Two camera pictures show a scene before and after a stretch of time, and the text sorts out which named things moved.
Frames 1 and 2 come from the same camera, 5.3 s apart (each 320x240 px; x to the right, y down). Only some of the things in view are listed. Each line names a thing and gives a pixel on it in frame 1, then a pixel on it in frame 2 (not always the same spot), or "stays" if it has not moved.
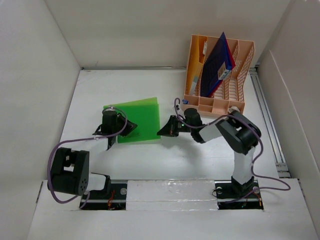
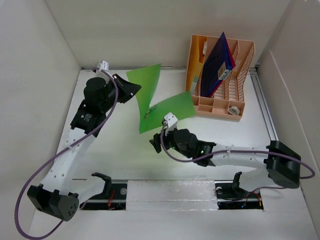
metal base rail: [115, 198] stays
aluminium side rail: [282, 168] stays
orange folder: [197, 54] stays
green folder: [145, 114] to [147, 78]
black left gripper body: [120, 122] to [124, 94]
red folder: [232, 61] stays
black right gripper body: [176, 125] to [169, 140]
